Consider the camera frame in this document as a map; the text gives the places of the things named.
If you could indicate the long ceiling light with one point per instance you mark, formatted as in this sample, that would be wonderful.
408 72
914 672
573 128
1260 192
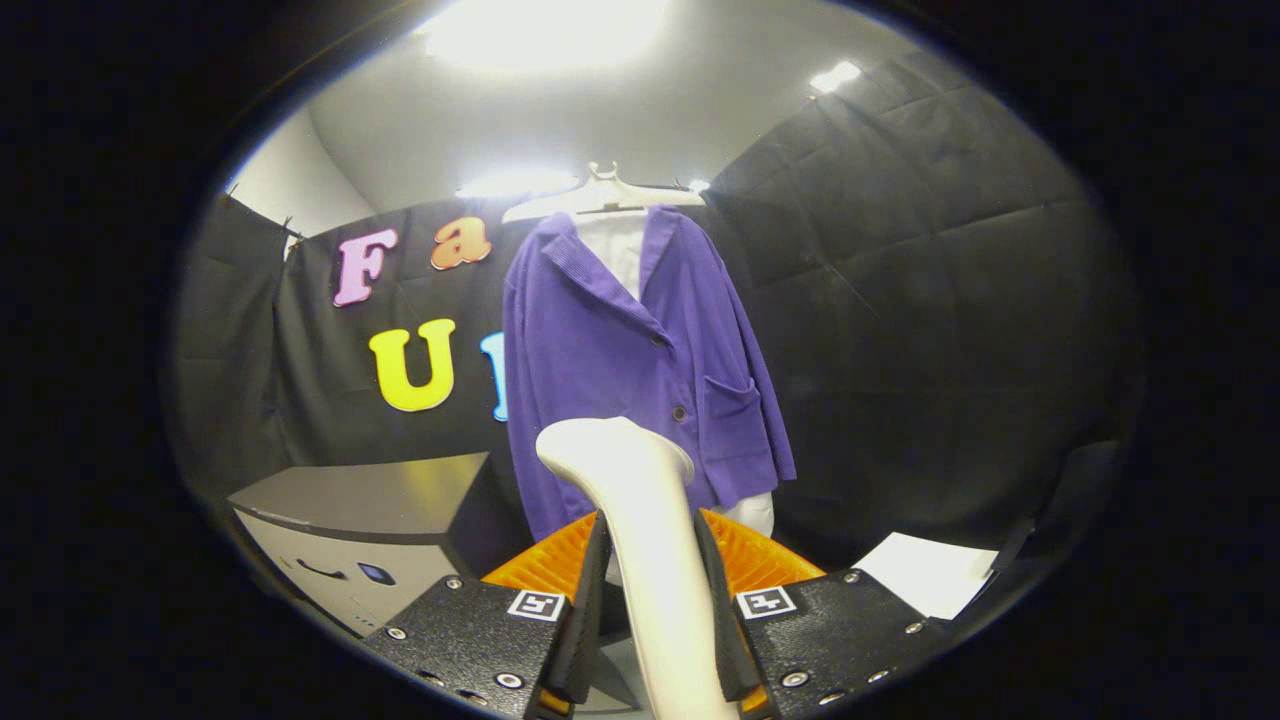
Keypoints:
515 185

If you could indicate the square ceiling light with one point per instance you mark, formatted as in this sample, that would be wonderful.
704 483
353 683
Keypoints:
835 75

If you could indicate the large ceiling light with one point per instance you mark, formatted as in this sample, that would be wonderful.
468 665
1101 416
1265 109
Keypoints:
545 30

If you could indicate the white clothes hanger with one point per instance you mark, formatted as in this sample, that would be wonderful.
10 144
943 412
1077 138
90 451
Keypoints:
605 192

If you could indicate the black backdrop cloth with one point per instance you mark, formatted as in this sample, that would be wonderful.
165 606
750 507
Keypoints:
930 330

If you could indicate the grey cabinet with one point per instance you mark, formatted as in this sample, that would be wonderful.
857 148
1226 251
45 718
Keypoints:
360 500

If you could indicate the white paper sheet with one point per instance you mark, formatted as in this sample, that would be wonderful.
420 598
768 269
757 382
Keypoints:
925 575

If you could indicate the white garment steamer head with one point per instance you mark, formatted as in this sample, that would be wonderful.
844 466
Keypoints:
640 520

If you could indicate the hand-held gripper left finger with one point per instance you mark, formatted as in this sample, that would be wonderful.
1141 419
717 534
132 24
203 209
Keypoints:
588 630

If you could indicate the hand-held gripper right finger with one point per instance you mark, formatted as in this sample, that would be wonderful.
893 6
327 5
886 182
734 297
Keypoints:
720 640

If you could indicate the white mannequin torso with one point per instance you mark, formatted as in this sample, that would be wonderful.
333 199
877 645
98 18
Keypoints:
620 250

